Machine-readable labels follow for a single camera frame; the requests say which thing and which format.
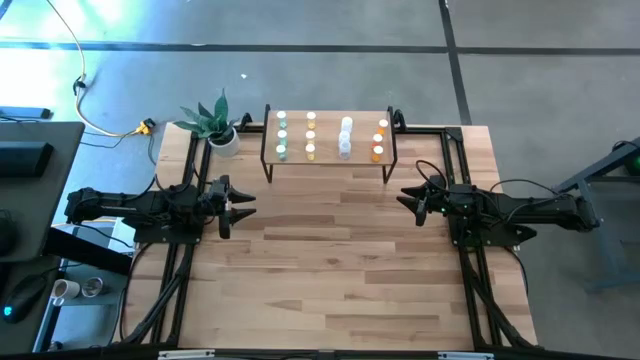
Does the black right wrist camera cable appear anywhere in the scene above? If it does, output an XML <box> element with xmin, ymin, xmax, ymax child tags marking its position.
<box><xmin>414</xmin><ymin>159</ymin><xmax>451</xmax><ymax>194</ymax></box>

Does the black computer mouse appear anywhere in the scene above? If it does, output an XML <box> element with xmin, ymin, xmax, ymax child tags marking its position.
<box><xmin>2</xmin><ymin>274</ymin><xmax>49</xmax><ymax>325</ymax></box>

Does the black flat device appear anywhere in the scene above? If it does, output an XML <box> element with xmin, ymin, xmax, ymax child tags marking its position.
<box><xmin>0</xmin><ymin>105</ymin><xmax>52</xmax><ymax>120</ymax></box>

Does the wooden shelf black metal frame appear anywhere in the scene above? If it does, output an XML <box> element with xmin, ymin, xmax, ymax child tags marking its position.
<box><xmin>259</xmin><ymin>103</ymin><xmax>407</xmax><ymax>185</ymax></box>

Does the green lit device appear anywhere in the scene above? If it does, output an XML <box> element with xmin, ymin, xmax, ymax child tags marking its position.
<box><xmin>612</xmin><ymin>139</ymin><xmax>640</xmax><ymax>176</ymax></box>

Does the black keyboard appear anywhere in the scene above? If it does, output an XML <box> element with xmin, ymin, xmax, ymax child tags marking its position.
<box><xmin>0</xmin><ymin>141</ymin><xmax>55</xmax><ymax>177</ymax></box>

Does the green snake plant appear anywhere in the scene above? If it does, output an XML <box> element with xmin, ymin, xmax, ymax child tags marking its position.
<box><xmin>173</xmin><ymin>88</ymin><xmax>240</xmax><ymax>144</ymax></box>

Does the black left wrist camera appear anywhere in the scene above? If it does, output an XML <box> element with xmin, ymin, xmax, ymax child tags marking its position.
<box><xmin>208</xmin><ymin>180</ymin><xmax>229</xmax><ymax>202</ymax></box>

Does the black desk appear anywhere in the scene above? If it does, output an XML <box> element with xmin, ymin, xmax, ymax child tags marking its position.
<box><xmin>0</xmin><ymin>121</ymin><xmax>86</xmax><ymax>264</ymax></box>

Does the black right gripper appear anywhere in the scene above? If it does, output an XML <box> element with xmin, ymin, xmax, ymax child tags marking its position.
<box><xmin>396</xmin><ymin>174</ymin><xmax>454</xmax><ymax>228</ymax></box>

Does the metal cup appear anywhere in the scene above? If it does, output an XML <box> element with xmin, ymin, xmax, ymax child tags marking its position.
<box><xmin>81</xmin><ymin>276</ymin><xmax>105</xmax><ymax>299</ymax></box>

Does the white label strip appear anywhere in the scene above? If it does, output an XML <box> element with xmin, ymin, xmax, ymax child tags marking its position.
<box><xmin>158</xmin><ymin>349</ymin><xmax>216</xmax><ymax>360</ymax></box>
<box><xmin>438</xmin><ymin>351</ymin><xmax>494</xmax><ymax>360</ymax></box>

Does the yellow cable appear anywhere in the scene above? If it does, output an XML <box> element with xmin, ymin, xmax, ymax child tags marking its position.
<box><xmin>46</xmin><ymin>0</ymin><xmax>146</xmax><ymax>139</ymax></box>

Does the white mug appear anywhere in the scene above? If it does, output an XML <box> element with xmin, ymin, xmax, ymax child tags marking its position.
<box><xmin>52</xmin><ymin>278</ymin><xmax>81</xmax><ymax>306</ymax></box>

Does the white plant pot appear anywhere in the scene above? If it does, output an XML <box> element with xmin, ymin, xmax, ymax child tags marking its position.
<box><xmin>207</xmin><ymin>127</ymin><xmax>242</xmax><ymax>159</ymax></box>

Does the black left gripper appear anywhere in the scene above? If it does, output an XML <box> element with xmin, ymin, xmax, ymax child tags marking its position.
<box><xmin>207</xmin><ymin>174</ymin><xmax>258</xmax><ymax>240</ymax></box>

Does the grey metal table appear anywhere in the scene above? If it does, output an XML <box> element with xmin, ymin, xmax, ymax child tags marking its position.
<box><xmin>550</xmin><ymin>137</ymin><xmax>640</xmax><ymax>292</ymax></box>

